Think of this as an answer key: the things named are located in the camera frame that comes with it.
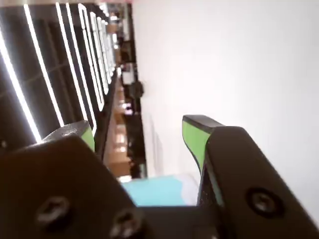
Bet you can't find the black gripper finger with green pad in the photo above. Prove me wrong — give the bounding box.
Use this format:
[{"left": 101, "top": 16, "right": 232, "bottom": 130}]
[
  {"left": 181, "top": 114, "right": 319, "bottom": 239},
  {"left": 0, "top": 120, "right": 148, "bottom": 239}
]

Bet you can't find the teal whale-shaped bin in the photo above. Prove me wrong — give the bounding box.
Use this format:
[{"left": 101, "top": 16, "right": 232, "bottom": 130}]
[{"left": 121, "top": 173, "right": 200, "bottom": 207}]

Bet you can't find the dark background office furniture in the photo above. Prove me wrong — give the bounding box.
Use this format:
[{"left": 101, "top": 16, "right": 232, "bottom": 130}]
[{"left": 99, "top": 2, "right": 149, "bottom": 180}]

